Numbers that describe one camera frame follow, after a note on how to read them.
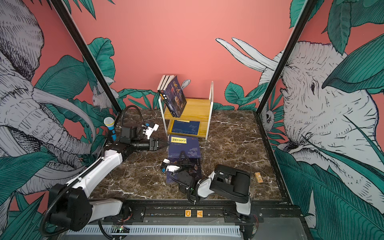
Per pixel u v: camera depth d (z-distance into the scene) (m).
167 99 0.79
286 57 0.87
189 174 0.62
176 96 0.85
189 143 0.85
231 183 0.50
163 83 0.78
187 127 1.03
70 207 0.39
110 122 0.82
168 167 0.71
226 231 0.70
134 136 0.66
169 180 0.85
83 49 0.83
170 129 1.02
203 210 0.76
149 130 0.73
